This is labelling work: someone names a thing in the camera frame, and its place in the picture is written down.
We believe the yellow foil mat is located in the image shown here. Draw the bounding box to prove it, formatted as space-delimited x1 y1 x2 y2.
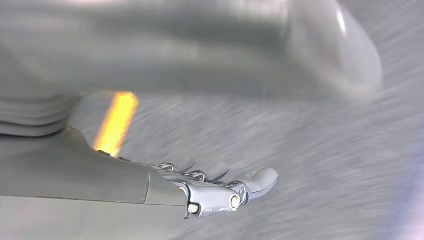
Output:
93 91 140 159

